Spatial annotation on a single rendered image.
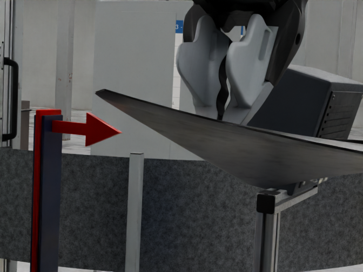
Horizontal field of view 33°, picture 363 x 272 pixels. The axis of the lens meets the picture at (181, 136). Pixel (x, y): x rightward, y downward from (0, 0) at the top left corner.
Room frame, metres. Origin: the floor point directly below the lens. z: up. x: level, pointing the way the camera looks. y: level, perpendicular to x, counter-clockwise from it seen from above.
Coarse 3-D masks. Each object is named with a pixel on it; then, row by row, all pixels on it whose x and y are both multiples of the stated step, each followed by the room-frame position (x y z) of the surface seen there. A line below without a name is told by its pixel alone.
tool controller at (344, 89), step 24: (288, 72) 0.96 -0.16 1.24; (312, 72) 1.01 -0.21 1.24; (288, 96) 0.95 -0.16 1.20; (312, 96) 0.94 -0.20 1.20; (336, 96) 0.96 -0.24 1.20; (360, 96) 1.13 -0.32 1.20; (264, 120) 0.97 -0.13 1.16; (288, 120) 0.95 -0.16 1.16; (312, 120) 0.94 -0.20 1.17; (336, 120) 1.01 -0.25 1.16; (288, 192) 0.95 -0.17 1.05
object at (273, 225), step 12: (264, 192) 0.92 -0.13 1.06; (276, 192) 0.92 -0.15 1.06; (264, 216) 0.92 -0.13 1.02; (276, 216) 0.91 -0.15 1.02; (264, 228) 0.92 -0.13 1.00; (276, 228) 0.92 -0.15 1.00; (264, 240) 0.92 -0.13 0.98; (276, 240) 0.92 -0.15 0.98; (264, 252) 0.92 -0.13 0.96; (276, 252) 0.92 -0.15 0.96; (264, 264) 0.91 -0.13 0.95; (276, 264) 0.92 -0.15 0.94
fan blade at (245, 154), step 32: (128, 96) 0.31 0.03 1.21; (160, 128) 0.39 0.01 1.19; (192, 128) 0.36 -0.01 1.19; (224, 128) 0.31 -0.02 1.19; (256, 128) 0.30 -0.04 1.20; (224, 160) 0.45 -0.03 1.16; (256, 160) 0.43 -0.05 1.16; (288, 160) 0.42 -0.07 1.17; (320, 160) 0.41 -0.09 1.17; (352, 160) 0.39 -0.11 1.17
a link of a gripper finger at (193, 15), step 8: (192, 8) 0.47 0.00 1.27; (200, 8) 0.47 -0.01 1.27; (192, 16) 0.47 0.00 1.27; (200, 16) 0.47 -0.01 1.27; (184, 24) 0.47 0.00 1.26; (192, 24) 0.47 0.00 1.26; (216, 24) 0.47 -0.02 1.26; (184, 32) 0.47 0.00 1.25; (192, 32) 0.47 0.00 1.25; (184, 40) 0.47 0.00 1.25; (192, 40) 0.47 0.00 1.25
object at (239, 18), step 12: (192, 0) 0.44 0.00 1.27; (204, 0) 0.44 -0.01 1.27; (216, 0) 0.45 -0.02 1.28; (228, 0) 0.44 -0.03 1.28; (240, 0) 0.44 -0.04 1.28; (252, 0) 0.44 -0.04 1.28; (264, 0) 0.42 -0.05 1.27; (276, 0) 0.44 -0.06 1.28; (216, 12) 0.46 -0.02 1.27; (228, 12) 0.46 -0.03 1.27; (240, 12) 0.45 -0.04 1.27; (252, 12) 0.45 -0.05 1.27; (264, 12) 0.44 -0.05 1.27; (228, 24) 0.46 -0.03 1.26; (240, 24) 0.47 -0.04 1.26
